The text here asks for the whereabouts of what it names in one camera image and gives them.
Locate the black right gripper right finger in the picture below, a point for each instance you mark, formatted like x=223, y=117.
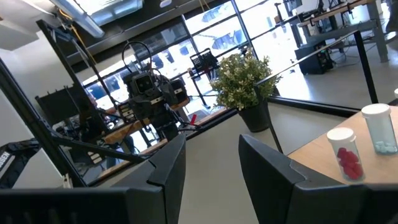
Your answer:
x=264, y=180

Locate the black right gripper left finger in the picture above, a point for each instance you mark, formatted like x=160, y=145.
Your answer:
x=168, y=174

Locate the clear bottle with red pills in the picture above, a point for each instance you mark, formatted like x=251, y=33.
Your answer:
x=349, y=165

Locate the light blue pill bottle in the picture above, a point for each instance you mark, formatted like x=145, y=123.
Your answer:
x=381, y=130

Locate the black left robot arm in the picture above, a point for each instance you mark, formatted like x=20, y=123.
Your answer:
x=168, y=129

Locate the small red item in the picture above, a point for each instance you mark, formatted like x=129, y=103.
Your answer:
x=193, y=119

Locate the person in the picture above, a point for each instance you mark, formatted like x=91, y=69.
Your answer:
x=93, y=124

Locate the black plant pot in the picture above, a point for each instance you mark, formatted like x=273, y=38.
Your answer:
x=255, y=118

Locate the black background screen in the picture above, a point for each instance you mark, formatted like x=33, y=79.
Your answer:
x=59, y=105

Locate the green artificial plant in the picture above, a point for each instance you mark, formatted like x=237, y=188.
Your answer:
x=242, y=81

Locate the black computer case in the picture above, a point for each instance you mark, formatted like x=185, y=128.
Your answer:
x=314, y=59

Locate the grey background desk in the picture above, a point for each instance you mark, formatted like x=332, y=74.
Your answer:
x=377, y=37

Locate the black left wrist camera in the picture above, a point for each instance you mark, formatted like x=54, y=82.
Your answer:
x=143, y=83

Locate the black table edge rail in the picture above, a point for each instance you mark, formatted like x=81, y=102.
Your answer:
x=311, y=105

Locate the black rig frame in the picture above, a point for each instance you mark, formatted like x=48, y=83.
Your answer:
x=31, y=115

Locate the black metal shelf frame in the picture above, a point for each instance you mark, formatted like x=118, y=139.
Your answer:
x=364, y=62

